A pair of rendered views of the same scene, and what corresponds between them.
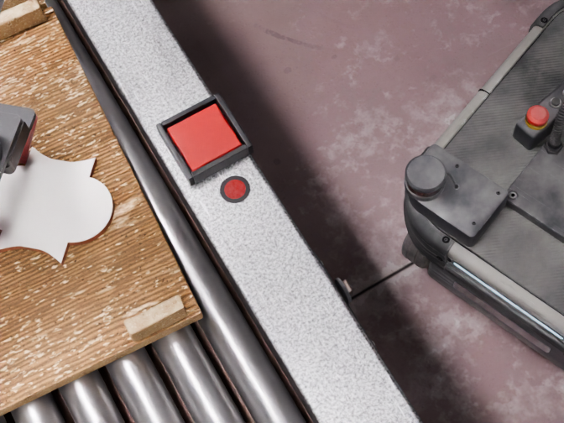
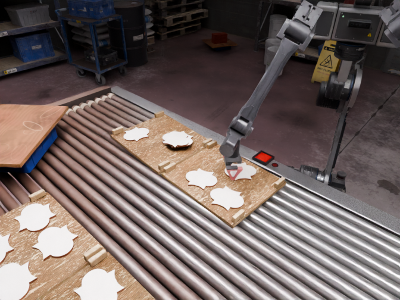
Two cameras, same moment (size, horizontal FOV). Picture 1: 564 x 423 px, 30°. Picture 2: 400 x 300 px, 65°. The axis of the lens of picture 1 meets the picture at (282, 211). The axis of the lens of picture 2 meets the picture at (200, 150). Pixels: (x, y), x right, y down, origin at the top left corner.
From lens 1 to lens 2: 0.96 m
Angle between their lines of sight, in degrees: 34
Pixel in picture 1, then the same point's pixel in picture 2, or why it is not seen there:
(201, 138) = (263, 157)
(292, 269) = (296, 174)
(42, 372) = (261, 197)
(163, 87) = (247, 152)
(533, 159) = not seen: hidden behind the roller
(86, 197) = (248, 168)
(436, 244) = not seen: hidden behind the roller
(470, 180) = not seen: hidden behind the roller
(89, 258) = (255, 178)
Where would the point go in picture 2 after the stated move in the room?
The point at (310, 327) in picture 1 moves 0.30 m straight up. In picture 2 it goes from (308, 182) to (324, 122)
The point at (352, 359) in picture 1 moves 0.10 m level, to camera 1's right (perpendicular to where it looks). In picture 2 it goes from (320, 185) to (337, 178)
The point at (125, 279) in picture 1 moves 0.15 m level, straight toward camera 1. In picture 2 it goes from (266, 180) to (298, 196)
